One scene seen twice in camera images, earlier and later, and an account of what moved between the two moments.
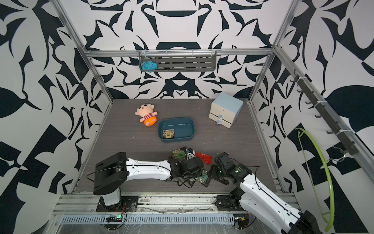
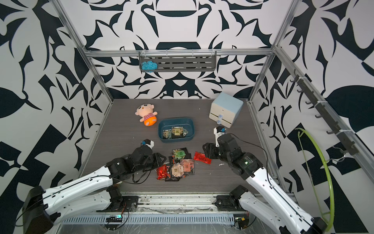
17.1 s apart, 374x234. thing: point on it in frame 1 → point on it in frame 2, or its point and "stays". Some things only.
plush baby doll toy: x=148 y=117 stays
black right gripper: x=213 y=167 → x=208 y=150
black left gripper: x=198 y=173 → x=157 y=159
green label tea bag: x=179 y=154 stays
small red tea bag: x=206 y=159 stays
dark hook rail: x=349 y=146 stays
